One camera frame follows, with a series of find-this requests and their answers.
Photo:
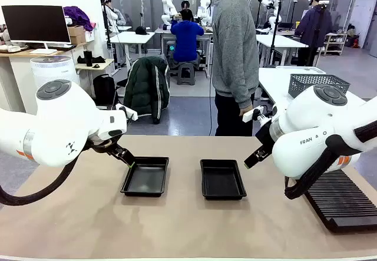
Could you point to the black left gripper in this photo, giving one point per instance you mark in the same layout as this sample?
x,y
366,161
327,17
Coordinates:
x,y
113,150

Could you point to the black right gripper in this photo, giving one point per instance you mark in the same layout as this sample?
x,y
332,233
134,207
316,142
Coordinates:
x,y
265,137

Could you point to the black plastic ESD tray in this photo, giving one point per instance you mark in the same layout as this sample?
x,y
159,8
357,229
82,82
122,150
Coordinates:
x,y
145,177
222,180

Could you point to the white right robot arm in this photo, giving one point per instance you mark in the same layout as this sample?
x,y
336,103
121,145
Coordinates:
x,y
309,125

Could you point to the person's right forearm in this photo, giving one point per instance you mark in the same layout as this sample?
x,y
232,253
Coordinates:
x,y
246,93

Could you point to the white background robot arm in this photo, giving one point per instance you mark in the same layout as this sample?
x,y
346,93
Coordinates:
x,y
271,0
168,7
204,10

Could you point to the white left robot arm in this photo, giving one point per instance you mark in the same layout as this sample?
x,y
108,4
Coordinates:
x,y
59,119

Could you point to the person's right hand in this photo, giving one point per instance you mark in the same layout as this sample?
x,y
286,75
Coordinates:
x,y
244,112

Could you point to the dark green puffer jacket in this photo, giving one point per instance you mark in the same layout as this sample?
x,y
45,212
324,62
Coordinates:
x,y
144,90

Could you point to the black backpack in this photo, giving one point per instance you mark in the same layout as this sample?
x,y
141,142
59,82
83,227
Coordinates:
x,y
103,90

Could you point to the large white table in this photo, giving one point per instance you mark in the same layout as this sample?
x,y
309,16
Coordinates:
x,y
274,81

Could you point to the grey plastic basket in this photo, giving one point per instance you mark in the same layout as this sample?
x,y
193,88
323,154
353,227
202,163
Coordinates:
x,y
303,84

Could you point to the small wooden side table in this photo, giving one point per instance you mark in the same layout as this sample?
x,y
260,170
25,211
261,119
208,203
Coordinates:
x,y
101,64

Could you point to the black slotted board rack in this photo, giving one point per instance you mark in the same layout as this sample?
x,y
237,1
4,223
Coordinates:
x,y
344,202

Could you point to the black pouch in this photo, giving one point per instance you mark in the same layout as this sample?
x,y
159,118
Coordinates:
x,y
99,59

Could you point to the grey plastic stool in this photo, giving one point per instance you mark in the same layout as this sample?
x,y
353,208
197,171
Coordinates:
x,y
186,72

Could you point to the black tumbler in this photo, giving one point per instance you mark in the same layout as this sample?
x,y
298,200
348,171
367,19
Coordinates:
x,y
88,58

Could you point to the white air purifier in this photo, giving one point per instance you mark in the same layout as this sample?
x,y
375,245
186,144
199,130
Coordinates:
x,y
53,69

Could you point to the person in grey sweater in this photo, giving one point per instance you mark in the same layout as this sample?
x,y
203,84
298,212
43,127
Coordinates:
x,y
232,43

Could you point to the black tripod stand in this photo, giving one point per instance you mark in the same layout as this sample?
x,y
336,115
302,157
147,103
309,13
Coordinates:
x,y
275,37

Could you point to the grey workbench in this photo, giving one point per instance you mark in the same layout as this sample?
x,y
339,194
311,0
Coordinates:
x,y
162,31

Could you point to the person in blue hoodie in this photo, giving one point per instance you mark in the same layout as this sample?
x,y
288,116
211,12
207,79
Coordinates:
x,y
186,40

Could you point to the brown cardboard box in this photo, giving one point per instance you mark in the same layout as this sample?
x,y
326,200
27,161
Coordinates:
x,y
76,34

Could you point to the person in white jacket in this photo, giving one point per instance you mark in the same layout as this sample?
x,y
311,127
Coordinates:
x,y
116,16

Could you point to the white storage shelf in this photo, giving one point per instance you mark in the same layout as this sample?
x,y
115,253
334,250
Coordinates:
x,y
335,41

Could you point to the person in dark jacket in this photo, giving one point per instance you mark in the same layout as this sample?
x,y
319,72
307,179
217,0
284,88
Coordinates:
x,y
313,22

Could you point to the purple cloth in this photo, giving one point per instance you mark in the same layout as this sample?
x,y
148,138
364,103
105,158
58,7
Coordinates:
x,y
77,16

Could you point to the wooden top white desk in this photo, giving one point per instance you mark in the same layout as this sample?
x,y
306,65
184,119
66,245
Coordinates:
x,y
17,53

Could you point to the black computer monitor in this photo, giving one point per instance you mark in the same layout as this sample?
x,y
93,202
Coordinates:
x,y
35,23

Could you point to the grey door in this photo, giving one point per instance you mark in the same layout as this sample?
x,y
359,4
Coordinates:
x,y
363,13

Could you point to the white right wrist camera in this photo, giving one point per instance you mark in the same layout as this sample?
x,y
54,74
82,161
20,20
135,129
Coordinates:
x,y
251,115

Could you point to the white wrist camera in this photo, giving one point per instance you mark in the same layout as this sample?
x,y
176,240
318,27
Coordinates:
x,y
251,115
126,112

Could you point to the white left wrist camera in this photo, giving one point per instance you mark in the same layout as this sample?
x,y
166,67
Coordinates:
x,y
126,112

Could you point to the metal frame chair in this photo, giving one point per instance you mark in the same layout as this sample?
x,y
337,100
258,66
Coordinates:
x,y
120,85

